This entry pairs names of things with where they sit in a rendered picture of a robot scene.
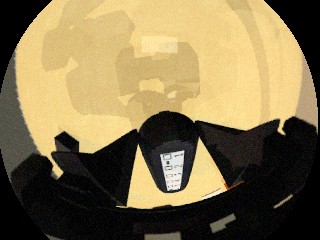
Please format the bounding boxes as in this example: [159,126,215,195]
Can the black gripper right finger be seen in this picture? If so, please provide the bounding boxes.
[195,119,280,188]

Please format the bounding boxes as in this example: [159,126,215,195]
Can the dark grey switch panel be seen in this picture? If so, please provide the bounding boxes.
[137,111,199,193]

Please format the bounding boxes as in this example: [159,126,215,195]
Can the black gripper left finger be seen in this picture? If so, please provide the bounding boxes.
[51,129,137,208]

